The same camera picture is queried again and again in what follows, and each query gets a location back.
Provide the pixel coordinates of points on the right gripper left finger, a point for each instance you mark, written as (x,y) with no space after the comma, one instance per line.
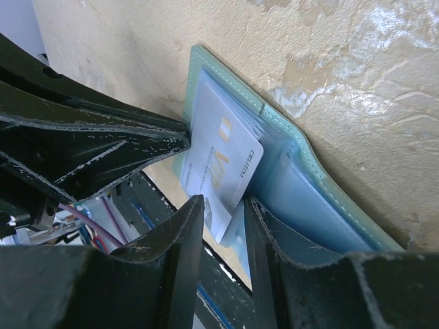
(148,283)

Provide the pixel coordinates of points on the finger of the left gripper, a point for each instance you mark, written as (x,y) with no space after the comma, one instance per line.
(21,70)
(72,162)

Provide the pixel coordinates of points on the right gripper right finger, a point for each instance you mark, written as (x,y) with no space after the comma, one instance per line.
(297,283)

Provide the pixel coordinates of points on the green card holder wallet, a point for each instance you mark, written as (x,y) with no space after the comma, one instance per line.
(289,180)

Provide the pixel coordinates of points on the white VIP card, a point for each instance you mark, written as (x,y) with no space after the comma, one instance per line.
(223,156)

